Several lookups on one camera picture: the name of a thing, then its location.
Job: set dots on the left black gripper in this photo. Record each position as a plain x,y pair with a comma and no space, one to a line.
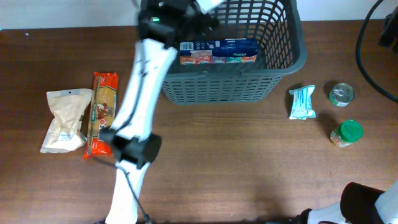
207,25

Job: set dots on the blue Kleenex tissue pack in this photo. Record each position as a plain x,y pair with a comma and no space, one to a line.
201,52

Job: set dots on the silver tin can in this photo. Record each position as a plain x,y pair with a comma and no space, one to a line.
341,94

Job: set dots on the green lid glass jar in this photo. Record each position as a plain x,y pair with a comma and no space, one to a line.
348,132

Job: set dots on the orange spaghetti packet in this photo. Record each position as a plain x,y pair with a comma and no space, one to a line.
102,112

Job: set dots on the light teal wipes packet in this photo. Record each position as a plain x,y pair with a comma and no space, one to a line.
302,102

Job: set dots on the beige powder pouch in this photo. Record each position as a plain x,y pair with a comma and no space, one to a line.
68,108

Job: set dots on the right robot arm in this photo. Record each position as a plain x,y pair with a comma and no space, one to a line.
359,203

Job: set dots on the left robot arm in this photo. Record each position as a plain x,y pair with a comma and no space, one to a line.
143,102

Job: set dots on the grey plastic shopping basket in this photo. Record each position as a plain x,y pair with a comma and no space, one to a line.
277,28

